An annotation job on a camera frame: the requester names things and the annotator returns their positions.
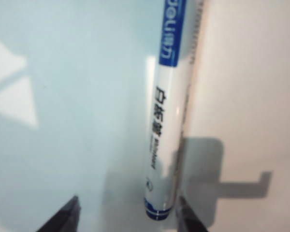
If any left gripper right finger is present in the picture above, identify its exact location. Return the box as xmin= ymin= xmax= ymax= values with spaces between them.
xmin=177 ymin=196 xmax=210 ymax=232

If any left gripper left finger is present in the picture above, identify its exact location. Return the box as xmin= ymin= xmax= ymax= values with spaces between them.
xmin=35 ymin=195 xmax=82 ymax=232

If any blue whiteboard marker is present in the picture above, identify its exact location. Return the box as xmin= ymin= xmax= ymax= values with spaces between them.
xmin=142 ymin=0 xmax=207 ymax=222

